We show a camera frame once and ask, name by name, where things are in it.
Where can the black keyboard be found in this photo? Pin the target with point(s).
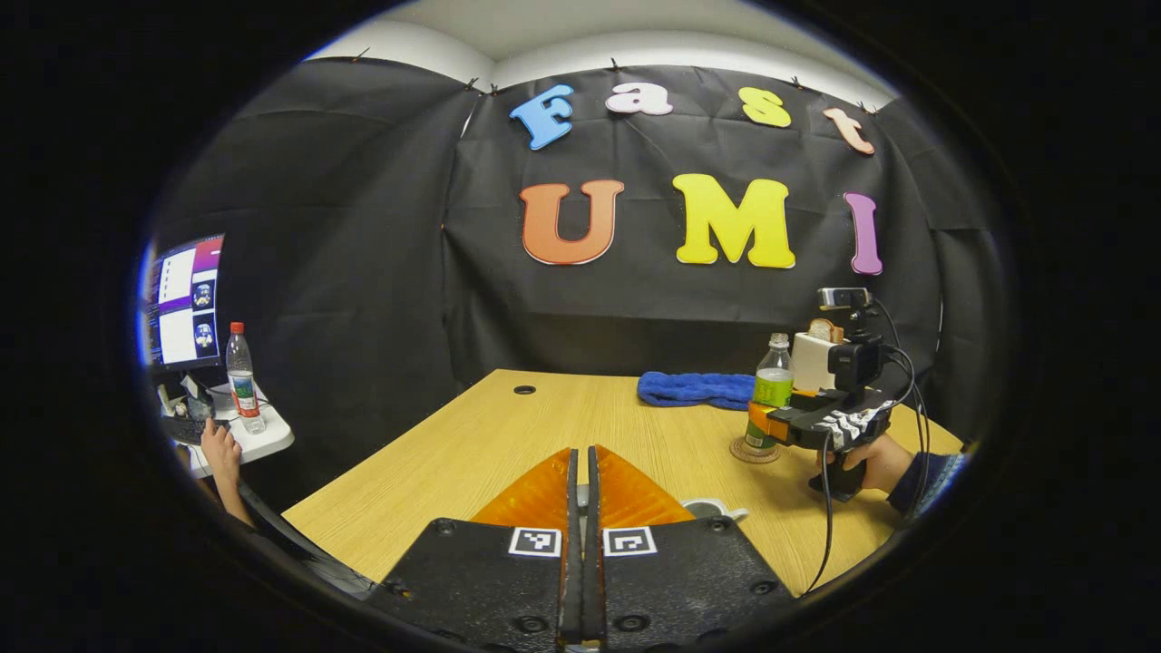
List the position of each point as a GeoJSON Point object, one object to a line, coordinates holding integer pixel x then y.
{"type": "Point", "coordinates": [186, 428]}

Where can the round brown coaster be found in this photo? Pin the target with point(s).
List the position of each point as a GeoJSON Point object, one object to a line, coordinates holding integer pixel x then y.
{"type": "Point", "coordinates": [753, 453]}

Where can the toasted bread slice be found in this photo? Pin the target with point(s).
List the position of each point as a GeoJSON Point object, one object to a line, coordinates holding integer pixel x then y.
{"type": "Point", "coordinates": [824, 328]}

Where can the white ceramic teacup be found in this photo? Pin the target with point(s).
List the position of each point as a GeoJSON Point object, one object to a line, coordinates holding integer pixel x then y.
{"type": "Point", "coordinates": [712, 508]}

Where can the green label water bottle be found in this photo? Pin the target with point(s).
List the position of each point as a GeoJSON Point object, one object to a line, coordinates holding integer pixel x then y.
{"type": "Point", "coordinates": [773, 385]}

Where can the white toaster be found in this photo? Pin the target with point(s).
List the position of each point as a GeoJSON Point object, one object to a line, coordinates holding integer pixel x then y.
{"type": "Point", "coordinates": [810, 363]}

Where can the black backdrop cloth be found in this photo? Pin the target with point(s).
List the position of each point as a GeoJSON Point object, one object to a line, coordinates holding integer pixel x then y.
{"type": "Point", "coordinates": [363, 227]}

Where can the computer monitor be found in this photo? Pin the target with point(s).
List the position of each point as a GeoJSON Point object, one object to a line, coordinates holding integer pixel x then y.
{"type": "Point", "coordinates": [186, 299]}

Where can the blue towel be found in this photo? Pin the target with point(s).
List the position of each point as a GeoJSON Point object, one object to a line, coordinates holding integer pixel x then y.
{"type": "Point", "coordinates": [694, 390]}

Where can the red cap plastic bottle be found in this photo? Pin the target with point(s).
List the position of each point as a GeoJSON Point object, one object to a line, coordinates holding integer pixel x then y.
{"type": "Point", "coordinates": [243, 385]}

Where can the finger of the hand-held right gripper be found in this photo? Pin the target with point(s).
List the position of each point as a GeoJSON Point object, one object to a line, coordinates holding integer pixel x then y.
{"type": "Point", "coordinates": [766, 423]}

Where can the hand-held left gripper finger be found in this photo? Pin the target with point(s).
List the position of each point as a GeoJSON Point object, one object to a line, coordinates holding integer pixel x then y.
{"type": "Point", "coordinates": [592, 544]}
{"type": "Point", "coordinates": [571, 544]}

